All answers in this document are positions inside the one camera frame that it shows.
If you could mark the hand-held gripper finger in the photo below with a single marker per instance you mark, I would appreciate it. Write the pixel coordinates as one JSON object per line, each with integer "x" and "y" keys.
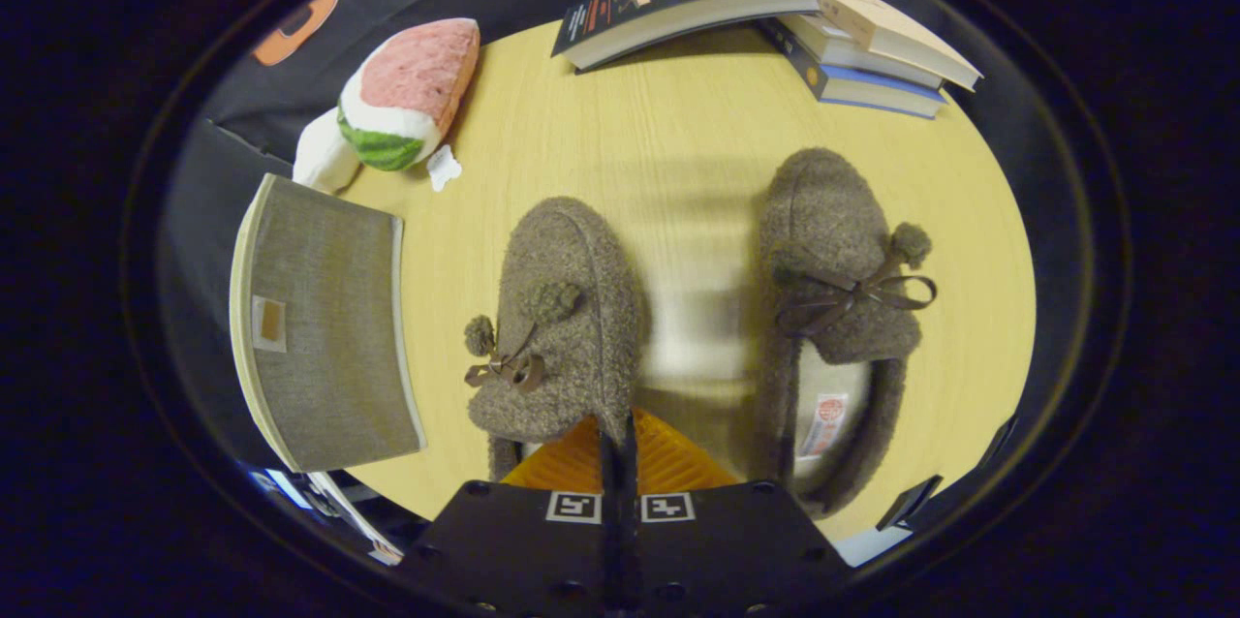
{"x": 608, "y": 550}
{"x": 630, "y": 550}

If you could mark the brown fuzzy shoe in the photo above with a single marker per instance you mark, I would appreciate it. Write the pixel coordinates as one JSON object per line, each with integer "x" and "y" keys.
{"x": 823, "y": 211}
{"x": 567, "y": 269}

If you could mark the grey fabric storage box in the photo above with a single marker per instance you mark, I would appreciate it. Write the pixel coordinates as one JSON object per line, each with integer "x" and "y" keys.
{"x": 329, "y": 327}

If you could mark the small dark rectangular object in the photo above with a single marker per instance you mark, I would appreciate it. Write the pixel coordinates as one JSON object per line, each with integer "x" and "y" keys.
{"x": 909, "y": 502}

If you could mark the white plush toy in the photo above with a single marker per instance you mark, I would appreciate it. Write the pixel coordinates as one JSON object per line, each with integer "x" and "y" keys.
{"x": 320, "y": 158}

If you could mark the watermelon slice plush toy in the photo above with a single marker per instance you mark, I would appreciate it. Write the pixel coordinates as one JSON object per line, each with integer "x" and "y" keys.
{"x": 417, "y": 76}

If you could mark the blue cover book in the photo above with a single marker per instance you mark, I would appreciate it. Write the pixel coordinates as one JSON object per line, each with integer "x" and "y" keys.
{"x": 872, "y": 95}

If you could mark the white cover book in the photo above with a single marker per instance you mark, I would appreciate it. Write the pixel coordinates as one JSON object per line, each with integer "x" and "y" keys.
{"x": 843, "y": 46}

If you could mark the beige cover book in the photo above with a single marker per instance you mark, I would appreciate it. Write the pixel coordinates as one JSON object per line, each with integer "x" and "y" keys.
{"x": 872, "y": 17}

